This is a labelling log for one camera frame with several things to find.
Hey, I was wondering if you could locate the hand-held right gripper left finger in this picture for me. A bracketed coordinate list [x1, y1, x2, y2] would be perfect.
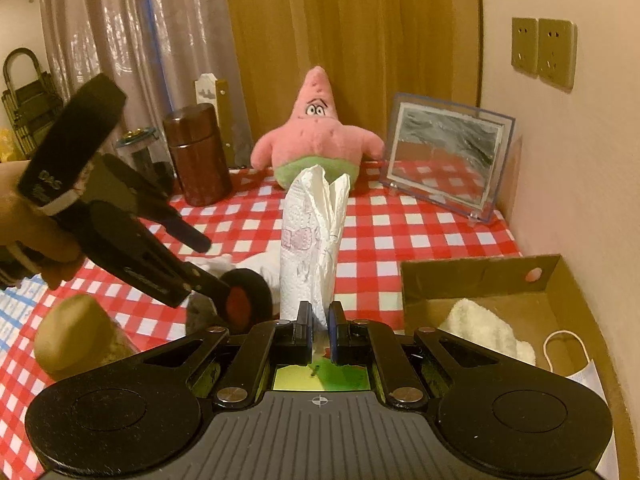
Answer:
[140, 301, 316, 408]

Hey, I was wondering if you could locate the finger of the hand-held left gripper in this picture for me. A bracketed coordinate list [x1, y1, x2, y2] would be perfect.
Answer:
[142, 194, 212, 254]
[82, 201, 236, 321]

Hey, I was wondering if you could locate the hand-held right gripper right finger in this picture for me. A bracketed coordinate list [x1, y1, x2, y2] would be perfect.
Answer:
[327, 301, 506, 408]

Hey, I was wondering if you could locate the white cloth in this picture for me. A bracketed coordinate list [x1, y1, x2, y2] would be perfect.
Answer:
[182, 252, 283, 286]

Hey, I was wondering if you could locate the green tissue box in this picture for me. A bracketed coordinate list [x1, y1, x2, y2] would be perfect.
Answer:
[190, 337, 388, 393]

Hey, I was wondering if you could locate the white printed tissue paper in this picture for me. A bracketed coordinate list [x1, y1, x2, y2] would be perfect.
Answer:
[278, 164, 350, 331]

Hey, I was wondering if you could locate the cream terry towel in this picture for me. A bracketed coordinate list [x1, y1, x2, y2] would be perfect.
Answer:
[439, 298, 537, 367]

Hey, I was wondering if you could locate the brown cardboard box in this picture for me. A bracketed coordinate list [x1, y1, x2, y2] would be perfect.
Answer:
[400, 254, 623, 480]

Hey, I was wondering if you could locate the white face mask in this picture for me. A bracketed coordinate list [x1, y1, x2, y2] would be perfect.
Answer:
[543, 330, 610, 403]

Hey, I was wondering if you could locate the person's left hand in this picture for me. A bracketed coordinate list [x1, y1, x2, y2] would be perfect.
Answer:
[0, 160, 96, 291]

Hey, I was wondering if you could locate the yellow plastic bag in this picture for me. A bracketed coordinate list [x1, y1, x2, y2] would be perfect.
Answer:
[0, 127, 18, 163]

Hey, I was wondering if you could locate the brown wooden canister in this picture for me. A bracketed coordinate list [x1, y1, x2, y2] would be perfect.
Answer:
[162, 102, 233, 207]

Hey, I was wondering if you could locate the dark glass jar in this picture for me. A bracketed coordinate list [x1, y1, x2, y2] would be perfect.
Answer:
[114, 129, 176, 196]

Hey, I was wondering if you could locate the clear nut jar gold lid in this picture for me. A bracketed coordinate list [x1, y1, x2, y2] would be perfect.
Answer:
[34, 294, 141, 382]

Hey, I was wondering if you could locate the shiny grey curtain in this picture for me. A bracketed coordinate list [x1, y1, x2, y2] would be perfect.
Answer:
[40, 0, 251, 171]

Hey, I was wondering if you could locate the red white checkered tablecloth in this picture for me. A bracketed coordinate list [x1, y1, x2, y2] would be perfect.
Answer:
[0, 152, 523, 461]

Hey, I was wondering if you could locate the blue checked bedsheet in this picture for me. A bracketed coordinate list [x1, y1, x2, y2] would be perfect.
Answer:
[0, 275, 56, 356]

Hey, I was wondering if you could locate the pale wooden chair back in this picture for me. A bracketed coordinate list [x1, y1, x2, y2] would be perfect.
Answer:
[194, 72, 236, 168]

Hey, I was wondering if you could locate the pink starfish plush toy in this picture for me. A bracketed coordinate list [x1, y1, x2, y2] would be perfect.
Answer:
[250, 66, 386, 192]

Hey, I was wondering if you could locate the clear framed sand picture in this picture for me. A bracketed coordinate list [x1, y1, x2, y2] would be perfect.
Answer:
[378, 92, 516, 226]

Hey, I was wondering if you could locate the gold wall socket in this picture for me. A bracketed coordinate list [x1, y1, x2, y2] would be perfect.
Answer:
[536, 18, 577, 92]
[511, 16, 540, 77]

